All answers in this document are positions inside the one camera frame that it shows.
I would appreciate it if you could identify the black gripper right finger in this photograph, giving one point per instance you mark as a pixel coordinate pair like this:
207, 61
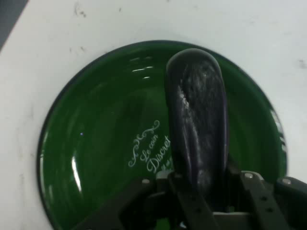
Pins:
266, 196

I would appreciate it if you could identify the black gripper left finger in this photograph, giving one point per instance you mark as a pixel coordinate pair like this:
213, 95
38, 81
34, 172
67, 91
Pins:
144, 203

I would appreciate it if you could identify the purple toy eggplant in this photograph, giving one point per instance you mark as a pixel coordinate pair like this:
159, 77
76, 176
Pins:
199, 115

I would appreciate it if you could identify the green enamel plate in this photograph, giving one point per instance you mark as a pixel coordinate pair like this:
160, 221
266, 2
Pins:
100, 134

